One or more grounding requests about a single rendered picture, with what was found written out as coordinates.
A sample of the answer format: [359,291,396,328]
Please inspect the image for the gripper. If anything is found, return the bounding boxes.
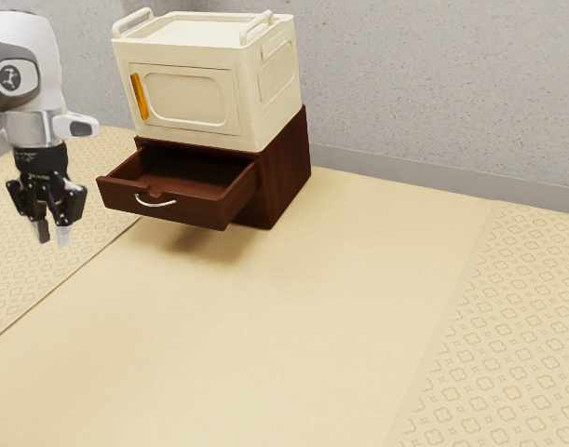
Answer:
[5,142,89,248]

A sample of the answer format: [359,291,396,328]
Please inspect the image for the dark brown open drawer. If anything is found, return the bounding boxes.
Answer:
[95,144,260,233]

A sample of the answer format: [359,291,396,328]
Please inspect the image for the cream box with lid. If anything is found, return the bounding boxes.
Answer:
[110,7,303,153]

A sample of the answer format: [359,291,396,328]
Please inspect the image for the dark brown wooden cabinet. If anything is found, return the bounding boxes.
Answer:
[133,103,312,230]

